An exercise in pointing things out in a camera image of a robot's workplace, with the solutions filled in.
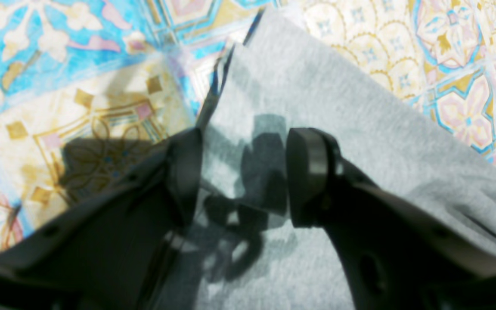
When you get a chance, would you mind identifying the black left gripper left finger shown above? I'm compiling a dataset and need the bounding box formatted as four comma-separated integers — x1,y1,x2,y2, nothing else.
0,128,203,310

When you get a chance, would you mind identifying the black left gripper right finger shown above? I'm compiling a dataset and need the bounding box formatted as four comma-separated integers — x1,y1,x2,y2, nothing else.
286,128,496,310

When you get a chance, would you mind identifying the grey T-shirt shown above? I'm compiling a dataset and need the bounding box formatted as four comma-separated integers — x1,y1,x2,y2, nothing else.
157,8,496,310

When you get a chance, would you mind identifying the patterned tablecloth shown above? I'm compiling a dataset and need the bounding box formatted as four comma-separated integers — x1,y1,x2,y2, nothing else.
0,0,496,251

